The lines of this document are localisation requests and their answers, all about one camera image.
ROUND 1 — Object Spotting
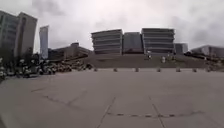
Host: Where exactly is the slim pale tower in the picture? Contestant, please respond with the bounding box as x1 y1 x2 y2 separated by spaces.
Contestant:
39 25 50 60

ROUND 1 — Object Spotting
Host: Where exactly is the grassy embankment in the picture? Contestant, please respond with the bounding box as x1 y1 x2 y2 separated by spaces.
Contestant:
78 53 224 70

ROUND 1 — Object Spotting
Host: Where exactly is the low dark building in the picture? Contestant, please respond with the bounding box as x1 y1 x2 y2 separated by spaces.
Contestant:
47 42 94 61

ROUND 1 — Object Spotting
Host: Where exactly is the tall grey building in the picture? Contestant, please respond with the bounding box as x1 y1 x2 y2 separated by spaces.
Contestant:
0 9 38 63

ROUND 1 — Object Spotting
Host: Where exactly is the grey paved plaza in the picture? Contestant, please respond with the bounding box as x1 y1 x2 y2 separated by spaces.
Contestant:
0 68 224 128

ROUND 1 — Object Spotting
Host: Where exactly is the row of parked two-wheelers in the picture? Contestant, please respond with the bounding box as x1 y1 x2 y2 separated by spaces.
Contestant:
0 58 94 80

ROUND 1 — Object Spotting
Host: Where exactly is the low grey building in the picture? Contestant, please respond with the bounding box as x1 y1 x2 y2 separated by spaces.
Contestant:
190 44 224 60

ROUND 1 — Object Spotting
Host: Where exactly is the row of bollards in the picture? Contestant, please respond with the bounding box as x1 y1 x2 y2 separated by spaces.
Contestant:
93 67 212 73

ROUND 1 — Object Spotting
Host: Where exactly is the wide layered grey building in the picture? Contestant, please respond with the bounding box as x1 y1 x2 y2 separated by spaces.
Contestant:
90 27 189 56

